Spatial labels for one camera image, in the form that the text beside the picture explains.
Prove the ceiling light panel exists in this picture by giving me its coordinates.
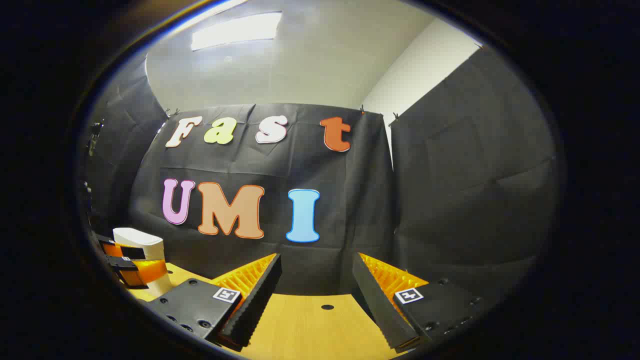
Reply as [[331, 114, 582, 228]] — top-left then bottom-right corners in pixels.
[[191, 11, 283, 52]]

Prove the white desktop garbage bin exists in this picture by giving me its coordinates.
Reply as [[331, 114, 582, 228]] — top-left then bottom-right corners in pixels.
[[112, 227, 174, 299]]

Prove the black backdrop cloth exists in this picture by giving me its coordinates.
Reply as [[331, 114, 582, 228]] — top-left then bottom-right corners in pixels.
[[82, 47, 563, 301]]

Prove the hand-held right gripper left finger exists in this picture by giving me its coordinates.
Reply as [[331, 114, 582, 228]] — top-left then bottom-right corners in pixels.
[[145, 252, 283, 352]]

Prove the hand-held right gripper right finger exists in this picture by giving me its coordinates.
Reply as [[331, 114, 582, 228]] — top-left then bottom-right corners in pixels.
[[351, 251, 488, 355]]

